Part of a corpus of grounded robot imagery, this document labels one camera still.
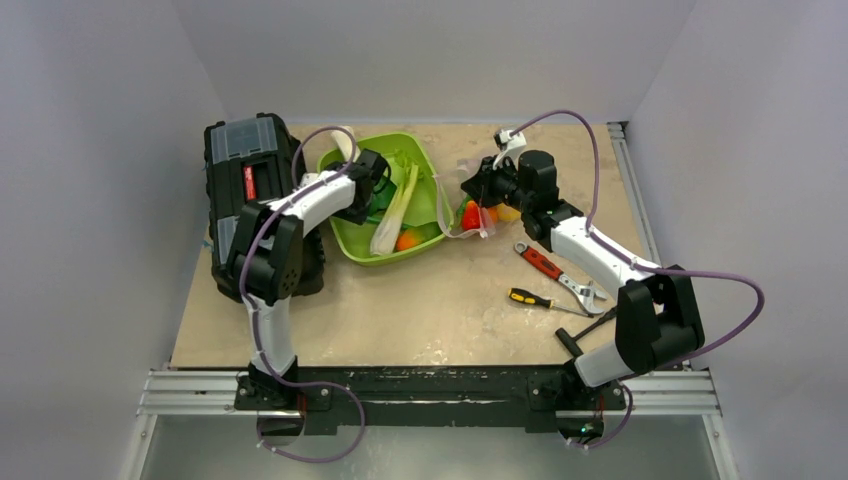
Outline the red adjustable wrench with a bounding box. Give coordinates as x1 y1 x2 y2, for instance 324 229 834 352
514 242 607 316

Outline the black toolbox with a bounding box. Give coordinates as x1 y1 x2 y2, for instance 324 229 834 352
204 113 306 303

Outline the clear zip top bag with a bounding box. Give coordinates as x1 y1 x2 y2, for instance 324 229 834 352
433 160 509 239

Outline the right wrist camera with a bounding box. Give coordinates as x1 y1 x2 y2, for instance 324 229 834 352
492 128 527 170

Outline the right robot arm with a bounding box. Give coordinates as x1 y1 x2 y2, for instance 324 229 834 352
461 150 705 407

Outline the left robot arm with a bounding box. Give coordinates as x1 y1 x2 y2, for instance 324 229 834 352
226 150 391 409

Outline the toy celery stalk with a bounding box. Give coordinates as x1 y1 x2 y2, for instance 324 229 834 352
369 154 422 256

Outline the toy mango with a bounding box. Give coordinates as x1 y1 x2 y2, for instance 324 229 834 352
395 222 442 252

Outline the aluminium frame rail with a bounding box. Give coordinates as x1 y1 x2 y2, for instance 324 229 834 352
119 121 740 480

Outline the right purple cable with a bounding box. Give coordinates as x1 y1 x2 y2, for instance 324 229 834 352
506 109 766 452

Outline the toy leek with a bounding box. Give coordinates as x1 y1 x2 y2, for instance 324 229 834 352
330 125 361 162

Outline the red toy tomato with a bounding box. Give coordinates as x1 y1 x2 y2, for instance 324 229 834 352
461 200 483 232

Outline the black hammer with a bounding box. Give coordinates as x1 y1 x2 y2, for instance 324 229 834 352
555 307 618 358

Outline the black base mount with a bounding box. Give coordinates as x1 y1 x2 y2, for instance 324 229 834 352
234 364 627 440

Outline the green plastic tray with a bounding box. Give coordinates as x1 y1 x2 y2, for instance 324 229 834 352
330 132 445 266

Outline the yellow toy pear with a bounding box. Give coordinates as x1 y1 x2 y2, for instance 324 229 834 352
495 204 521 223

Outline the yellow black screwdriver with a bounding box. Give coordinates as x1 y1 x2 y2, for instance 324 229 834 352
508 287 591 318

